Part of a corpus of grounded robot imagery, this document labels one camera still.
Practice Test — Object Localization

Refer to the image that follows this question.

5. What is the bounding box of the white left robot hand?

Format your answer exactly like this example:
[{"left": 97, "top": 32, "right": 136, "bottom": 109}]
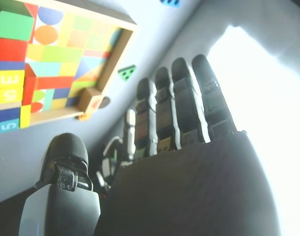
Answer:
[{"left": 18, "top": 54, "right": 282, "bottom": 236}]

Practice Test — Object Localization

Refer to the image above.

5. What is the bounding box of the plain wooden block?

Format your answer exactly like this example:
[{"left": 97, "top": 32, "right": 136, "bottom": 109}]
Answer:
[{"left": 78, "top": 87, "right": 105, "bottom": 117}]

